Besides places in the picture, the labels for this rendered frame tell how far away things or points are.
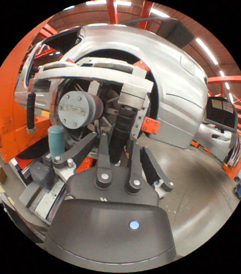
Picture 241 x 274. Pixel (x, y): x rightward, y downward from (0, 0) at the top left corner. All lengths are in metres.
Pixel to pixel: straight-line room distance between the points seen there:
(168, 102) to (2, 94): 1.00
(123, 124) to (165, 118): 0.48
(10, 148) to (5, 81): 0.37
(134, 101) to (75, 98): 0.18
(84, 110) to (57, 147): 0.24
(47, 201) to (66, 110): 0.82
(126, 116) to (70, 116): 0.19
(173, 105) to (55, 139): 0.73
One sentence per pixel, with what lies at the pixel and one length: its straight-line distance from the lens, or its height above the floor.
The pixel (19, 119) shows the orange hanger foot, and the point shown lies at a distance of 0.67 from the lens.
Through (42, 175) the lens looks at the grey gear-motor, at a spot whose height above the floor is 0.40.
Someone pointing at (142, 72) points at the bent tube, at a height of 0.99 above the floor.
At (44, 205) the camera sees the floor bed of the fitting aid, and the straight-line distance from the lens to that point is 0.93.
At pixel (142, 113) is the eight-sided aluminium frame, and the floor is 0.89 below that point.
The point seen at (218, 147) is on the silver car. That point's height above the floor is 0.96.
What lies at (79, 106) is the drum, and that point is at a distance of 0.27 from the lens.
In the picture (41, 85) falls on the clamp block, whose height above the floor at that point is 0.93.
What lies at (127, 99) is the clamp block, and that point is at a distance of 0.16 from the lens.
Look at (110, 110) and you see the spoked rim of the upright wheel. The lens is 0.49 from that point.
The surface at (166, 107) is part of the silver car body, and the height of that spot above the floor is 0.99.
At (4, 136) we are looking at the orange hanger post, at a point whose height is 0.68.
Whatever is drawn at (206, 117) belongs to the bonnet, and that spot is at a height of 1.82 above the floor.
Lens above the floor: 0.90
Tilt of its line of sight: 20 degrees down
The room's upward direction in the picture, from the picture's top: 17 degrees clockwise
